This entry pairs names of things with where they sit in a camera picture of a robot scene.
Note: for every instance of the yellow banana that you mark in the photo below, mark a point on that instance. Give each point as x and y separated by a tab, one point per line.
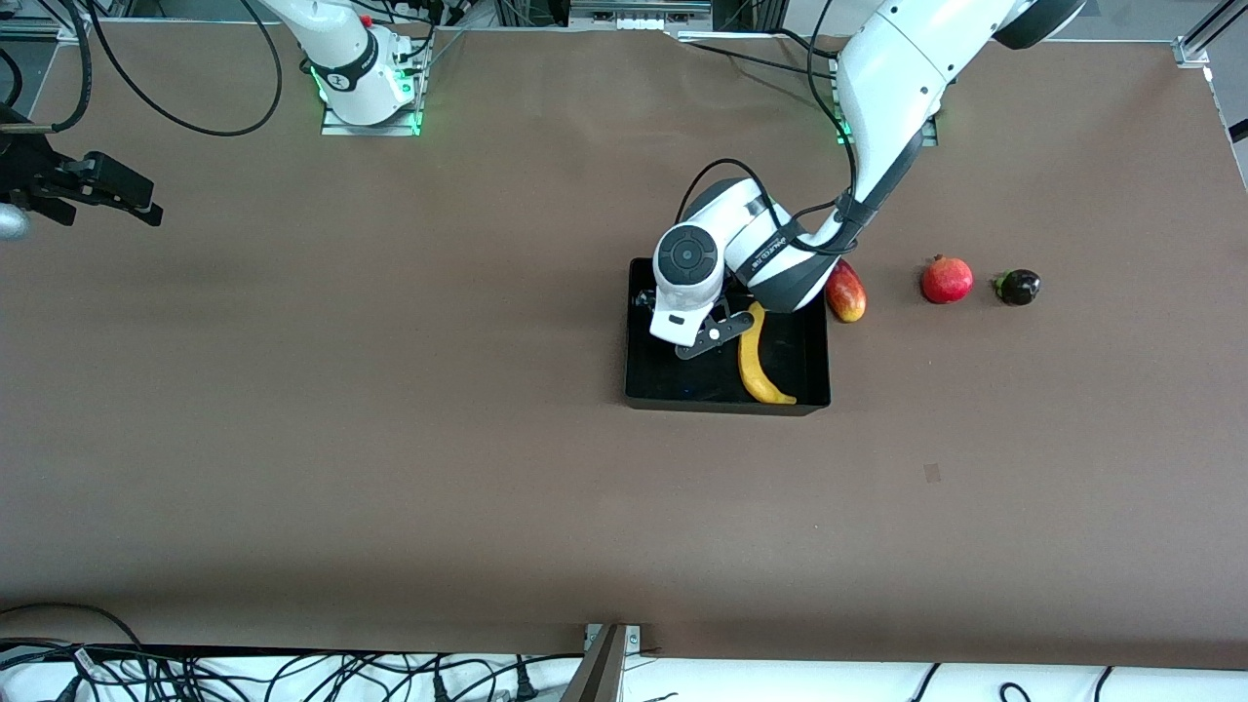
753	370

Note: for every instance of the black rectangular plastic tray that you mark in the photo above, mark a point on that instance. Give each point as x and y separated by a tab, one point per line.
673	378

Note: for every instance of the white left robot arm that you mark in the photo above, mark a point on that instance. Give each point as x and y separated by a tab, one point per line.
897	78

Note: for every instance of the red yellow mango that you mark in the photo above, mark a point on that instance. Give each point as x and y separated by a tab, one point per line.
848	297

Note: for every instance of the red pomegranate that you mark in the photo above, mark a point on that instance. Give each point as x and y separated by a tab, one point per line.
948	281

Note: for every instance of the dark purple mangosteen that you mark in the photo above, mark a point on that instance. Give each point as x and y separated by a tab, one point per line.
1019	288

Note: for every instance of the aluminium frame corner profile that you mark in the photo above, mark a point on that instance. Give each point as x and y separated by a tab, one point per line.
1194	49
39	31

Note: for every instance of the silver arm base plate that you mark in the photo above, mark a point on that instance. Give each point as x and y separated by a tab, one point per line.
932	139
336	125

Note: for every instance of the silver metal rail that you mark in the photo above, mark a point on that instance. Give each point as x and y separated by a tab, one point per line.
639	10

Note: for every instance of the aluminium profile post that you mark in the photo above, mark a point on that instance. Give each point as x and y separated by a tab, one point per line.
600	673

